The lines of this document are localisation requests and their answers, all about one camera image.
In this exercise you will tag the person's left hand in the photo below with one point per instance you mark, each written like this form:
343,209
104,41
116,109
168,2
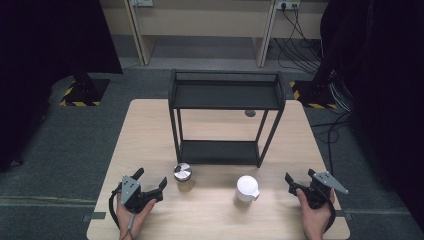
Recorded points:
128,223

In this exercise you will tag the glass jar with silver lid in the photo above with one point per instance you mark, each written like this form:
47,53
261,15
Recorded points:
183,175

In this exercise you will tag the jar with white lid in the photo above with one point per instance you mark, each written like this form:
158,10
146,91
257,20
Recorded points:
247,188

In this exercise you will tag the dark curtain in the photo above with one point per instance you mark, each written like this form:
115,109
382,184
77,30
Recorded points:
40,66
383,83

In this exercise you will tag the black metal shelf rack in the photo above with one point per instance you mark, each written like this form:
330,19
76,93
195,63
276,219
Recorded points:
226,96

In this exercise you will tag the dark round table grommet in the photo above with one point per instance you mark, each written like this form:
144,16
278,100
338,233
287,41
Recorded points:
250,113

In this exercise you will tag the person's right hand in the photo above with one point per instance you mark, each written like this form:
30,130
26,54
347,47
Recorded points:
315,221

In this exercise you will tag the grey tape mark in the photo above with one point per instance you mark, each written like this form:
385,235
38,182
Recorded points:
95,216
345,215

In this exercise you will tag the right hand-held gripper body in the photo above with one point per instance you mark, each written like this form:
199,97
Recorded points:
320,193

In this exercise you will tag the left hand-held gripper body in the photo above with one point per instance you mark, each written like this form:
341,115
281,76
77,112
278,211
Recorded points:
133,196

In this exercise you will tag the white wall socket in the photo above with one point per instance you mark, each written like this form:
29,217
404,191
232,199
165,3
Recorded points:
142,2
288,4

